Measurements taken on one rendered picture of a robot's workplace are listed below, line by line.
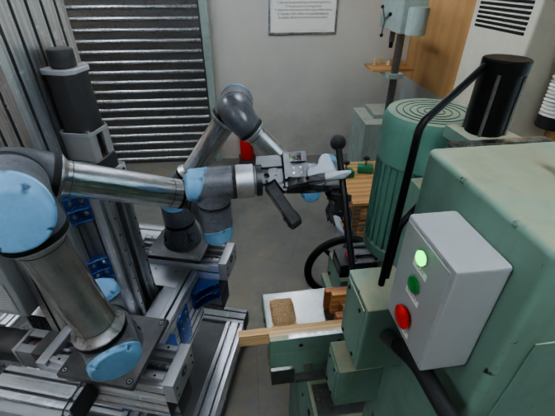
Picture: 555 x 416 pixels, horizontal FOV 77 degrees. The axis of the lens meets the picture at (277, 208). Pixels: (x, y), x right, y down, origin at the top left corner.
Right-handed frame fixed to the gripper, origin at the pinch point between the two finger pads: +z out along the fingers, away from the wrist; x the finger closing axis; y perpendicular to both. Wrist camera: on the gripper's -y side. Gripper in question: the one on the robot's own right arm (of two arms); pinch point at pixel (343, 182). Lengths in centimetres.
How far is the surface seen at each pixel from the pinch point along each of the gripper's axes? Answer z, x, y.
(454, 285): -4.5, -44.7, -20.3
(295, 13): 41, 207, 205
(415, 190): 5.3, -22.0, -6.8
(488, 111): 10.3, -35.2, 0.9
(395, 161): 4.5, -18.1, -0.6
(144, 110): -109, 266, 146
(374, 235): 4.2, -4.1, -12.9
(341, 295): 2.0, 20.6, -27.4
